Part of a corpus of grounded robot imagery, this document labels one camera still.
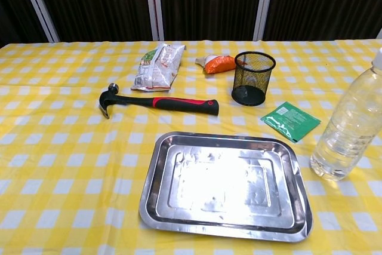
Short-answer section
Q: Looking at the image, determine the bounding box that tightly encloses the orange white snack packet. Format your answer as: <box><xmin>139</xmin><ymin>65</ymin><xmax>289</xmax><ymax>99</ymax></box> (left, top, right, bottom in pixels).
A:
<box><xmin>195</xmin><ymin>54</ymin><xmax>236</xmax><ymax>75</ymax></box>

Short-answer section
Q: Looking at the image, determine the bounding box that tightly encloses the black red claw hammer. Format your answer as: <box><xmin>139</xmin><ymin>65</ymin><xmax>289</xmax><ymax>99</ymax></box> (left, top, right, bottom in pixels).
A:
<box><xmin>99</xmin><ymin>83</ymin><xmax>220</xmax><ymax>120</ymax></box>

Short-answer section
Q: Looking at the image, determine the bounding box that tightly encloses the rectangular stainless steel tray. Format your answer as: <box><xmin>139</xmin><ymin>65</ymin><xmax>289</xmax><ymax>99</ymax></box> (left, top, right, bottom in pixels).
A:
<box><xmin>138</xmin><ymin>131</ymin><xmax>313</xmax><ymax>243</ymax></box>

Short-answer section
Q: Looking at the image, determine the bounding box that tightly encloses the black mesh pen holder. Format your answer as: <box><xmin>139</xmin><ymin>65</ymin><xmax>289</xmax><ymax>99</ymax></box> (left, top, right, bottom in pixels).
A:
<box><xmin>231</xmin><ymin>51</ymin><xmax>276</xmax><ymax>107</ymax></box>

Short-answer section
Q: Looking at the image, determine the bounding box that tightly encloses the white frame post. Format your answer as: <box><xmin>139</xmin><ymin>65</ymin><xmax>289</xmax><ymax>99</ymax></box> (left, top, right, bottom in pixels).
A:
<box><xmin>252</xmin><ymin>0</ymin><xmax>277</xmax><ymax>41</ymax></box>
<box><xmin>144</xmin><ymin>0</ymin><xmax>165</xmax><ymax>41</ymax></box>
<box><xmin>16</xmin><ymin>0</ymin><xmax>60</xmax><ymax>43</ymax></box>

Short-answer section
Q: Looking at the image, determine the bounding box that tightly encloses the silver snack bag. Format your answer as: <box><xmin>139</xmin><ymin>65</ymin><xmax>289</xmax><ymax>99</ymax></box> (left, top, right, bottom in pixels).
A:
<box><xmin>130</xmin><ymin>42</ymin><xmax>187</xmax><ymax>92</ymax></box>

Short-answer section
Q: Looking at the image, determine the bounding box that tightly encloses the yellow white checkered tablecloth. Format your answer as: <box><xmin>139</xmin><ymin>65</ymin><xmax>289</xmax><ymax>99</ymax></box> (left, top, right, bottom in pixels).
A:
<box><xmin>0</xmin><ymin>39</ymin><xmax>382</xmax><ymax>255</ymax></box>

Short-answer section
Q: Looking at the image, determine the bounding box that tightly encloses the transparent plastic water bottle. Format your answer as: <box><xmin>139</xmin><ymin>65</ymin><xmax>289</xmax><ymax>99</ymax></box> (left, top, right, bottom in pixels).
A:
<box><xmin>310</xmin><ymin>47</ymin><xmax>382</xmax><ymax>182</ymax></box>

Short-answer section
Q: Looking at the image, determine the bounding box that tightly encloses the green flat sachet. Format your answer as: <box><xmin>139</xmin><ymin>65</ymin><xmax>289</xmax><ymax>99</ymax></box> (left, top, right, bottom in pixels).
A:
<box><xmin>260</xmin><ymin>101</ymin><xmax>322</xmax><ymax>144</ymax></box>

